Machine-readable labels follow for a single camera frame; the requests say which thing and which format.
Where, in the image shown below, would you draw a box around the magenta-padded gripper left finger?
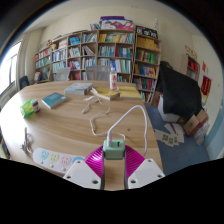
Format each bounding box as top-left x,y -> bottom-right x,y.
62,145 -> 106,190

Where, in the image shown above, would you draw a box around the white box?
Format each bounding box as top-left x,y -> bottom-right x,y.
157,94 -> 181,123

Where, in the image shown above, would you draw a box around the white power strip pastel sockets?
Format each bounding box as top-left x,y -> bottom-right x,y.
32,147 -> 86,175

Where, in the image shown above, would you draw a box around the papers on floor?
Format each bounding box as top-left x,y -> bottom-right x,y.
154,122 -> 186,148

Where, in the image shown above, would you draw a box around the teal book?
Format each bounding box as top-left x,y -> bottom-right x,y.
41,92 -> 69,110

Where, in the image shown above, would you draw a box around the window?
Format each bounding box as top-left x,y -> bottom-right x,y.
0,41 -> 21,96

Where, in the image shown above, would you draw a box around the mint green charger block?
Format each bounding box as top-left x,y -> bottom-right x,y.
102,139 -> 126,160

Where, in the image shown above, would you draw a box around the thick yellow book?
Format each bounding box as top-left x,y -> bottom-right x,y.
90,86 -> 121,101

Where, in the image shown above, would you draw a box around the tangled white cable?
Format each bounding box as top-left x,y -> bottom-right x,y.
81,95 -> 104,115

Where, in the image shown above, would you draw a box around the grey book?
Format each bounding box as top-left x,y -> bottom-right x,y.
63,82 -> 94,96

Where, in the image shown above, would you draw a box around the red wall hanging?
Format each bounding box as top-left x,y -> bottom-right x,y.
200,75 -> 212,97

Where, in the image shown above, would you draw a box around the wooden bookshelf unit with books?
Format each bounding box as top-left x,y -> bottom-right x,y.
33,15 -> 162,104

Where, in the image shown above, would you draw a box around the flat yellow book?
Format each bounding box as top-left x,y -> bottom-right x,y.
118,85 -> 143,100

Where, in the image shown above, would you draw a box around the small dark jar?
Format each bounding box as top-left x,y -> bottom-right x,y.
31,98 -> 41,113

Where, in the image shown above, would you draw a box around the wide grey mesh chair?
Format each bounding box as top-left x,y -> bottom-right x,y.
85,65 -> 112,81

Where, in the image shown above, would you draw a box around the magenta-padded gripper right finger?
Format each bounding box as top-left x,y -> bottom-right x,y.
124,145 -> 166,190

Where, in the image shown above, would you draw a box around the clear bottle with red label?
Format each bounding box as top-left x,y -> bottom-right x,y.
109,68 -> 119,92

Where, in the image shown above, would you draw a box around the white power strip cord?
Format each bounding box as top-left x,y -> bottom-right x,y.
20,126 -> 34,154

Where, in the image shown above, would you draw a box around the dark blue chair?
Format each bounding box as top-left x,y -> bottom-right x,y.
18,75 -> 30,90

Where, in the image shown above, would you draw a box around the small grey mesh chair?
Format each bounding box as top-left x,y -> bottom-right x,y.
53,67 -> 72,82

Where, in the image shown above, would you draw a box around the small wall shelf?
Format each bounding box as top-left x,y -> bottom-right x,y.
180,54 -> 200,81

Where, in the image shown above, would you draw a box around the green plastic bag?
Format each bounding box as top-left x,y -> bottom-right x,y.
19,98 -> 35,118

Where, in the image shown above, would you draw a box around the white charger cable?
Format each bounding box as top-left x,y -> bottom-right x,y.
89,104 -> 149,158

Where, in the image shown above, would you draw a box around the black cloth cover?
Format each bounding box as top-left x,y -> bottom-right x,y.
155,60 -> 203,121

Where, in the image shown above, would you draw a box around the cardboard box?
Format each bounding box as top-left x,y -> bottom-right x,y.
182,109 -> 209,138

